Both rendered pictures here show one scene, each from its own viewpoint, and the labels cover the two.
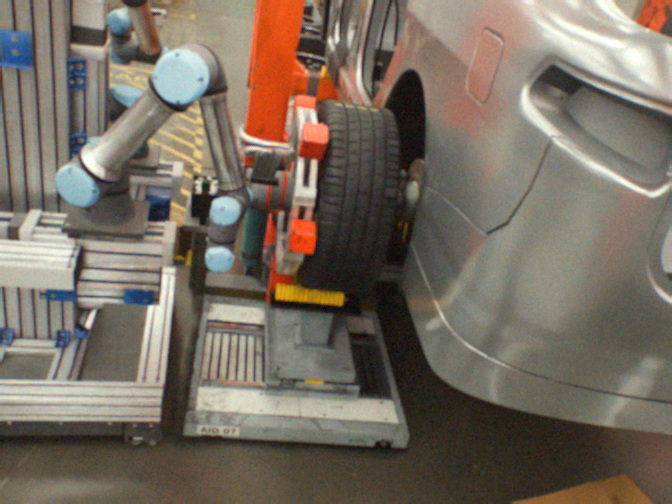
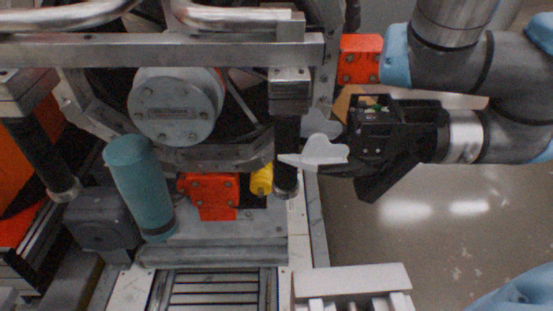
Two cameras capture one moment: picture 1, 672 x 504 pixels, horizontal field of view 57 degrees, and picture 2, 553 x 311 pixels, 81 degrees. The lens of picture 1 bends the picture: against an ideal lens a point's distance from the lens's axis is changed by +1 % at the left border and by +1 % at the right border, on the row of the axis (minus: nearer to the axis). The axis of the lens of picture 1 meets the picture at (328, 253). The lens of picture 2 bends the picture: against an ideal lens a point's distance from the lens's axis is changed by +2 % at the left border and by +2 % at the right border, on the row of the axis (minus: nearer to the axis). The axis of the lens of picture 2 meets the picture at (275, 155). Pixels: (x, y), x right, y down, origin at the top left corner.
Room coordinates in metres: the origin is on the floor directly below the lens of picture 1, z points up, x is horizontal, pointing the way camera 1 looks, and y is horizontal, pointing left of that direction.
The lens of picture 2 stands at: (1.70, 0.69, 1.13)
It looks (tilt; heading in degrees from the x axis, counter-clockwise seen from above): 42 degrees down; 280
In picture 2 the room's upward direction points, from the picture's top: straight up
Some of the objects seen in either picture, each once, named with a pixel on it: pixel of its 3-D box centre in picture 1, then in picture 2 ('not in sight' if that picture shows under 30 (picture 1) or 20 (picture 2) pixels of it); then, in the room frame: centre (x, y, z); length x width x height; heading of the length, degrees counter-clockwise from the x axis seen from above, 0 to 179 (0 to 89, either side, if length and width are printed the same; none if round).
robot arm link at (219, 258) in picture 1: (220, 251); (506, 134); (1.45, 0.29, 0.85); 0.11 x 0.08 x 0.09; 12
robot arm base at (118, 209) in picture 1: (108, 198); not in sight; (1.60, 0.67, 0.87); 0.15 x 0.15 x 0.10
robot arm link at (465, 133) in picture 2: not in sight; (448, 138); (1.53, 0.31, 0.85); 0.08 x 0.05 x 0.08; 102
